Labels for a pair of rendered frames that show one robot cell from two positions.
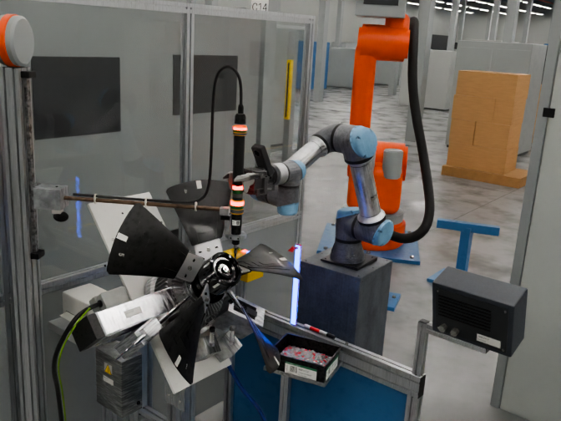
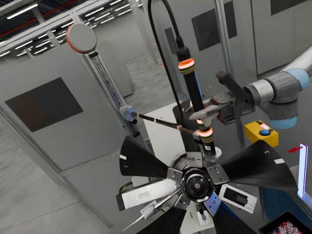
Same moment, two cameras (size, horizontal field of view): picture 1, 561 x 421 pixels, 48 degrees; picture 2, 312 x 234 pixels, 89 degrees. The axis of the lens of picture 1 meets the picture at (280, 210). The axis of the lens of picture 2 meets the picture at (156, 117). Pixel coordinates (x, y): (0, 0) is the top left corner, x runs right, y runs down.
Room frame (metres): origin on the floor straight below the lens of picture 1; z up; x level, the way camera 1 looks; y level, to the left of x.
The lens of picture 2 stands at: (1.62, -0.16, 1.76)
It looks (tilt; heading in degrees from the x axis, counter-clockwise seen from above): 26 degrees down; 58
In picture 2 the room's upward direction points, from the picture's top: 24 degrees counter-clockwise
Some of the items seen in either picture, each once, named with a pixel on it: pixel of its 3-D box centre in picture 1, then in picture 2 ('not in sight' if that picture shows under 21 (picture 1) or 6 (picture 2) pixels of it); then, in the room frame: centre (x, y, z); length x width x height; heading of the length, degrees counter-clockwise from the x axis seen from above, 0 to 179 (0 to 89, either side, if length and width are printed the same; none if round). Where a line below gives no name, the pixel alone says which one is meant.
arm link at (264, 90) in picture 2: (275, 174); (257, 93); (2.13, 0.03, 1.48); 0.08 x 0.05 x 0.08; 51
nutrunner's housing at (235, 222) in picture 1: (238, 176); (199, 110); (1.97, 0.14, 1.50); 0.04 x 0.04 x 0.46
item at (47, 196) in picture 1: (49, 196); (127, 112); (2.01, 0.77, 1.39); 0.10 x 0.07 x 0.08; 86
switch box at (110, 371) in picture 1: (118, 377); not in sight; (2.01, 0.54, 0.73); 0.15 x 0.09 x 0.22; 51
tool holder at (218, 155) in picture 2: (233, 222); (207, 145); (1.97, 0.15, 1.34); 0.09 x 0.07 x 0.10; 86
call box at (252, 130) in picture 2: (241, 266); (260, 135); (2.44, 0.15, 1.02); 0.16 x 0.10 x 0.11; 51
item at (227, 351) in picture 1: (224, 346); not in sight; (1.95, 0.16, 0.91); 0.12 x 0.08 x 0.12; 51
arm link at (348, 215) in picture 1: (350, 222); not in sight; (2.63, -0.31, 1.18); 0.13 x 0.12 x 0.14; 44
